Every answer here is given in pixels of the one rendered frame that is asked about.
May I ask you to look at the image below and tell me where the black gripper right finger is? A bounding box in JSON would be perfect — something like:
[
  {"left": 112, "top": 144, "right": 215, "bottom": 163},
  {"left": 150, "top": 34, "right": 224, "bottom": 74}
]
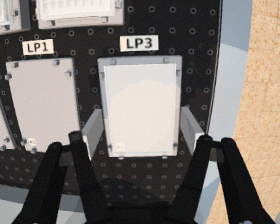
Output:
[{"left": 162, "top": 107, "right": 276, "bottom": 224}]

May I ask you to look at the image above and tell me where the white button panel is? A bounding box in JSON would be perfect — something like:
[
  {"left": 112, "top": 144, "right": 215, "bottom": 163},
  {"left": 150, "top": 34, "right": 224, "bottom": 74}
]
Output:
[{"left": 0, "top": 185, "right": 87, "bottom": 224}]

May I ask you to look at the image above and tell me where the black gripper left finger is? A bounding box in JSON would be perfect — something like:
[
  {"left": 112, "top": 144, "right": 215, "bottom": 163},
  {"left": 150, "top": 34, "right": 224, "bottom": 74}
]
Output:
[{"left": 11, "top": 109, "right": 116, "bottom": 224}]

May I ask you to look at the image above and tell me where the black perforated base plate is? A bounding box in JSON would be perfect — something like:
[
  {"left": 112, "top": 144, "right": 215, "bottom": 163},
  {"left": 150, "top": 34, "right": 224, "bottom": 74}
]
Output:
[{"left": 0, "top": 0, "right": 223, "bottom": 206}]

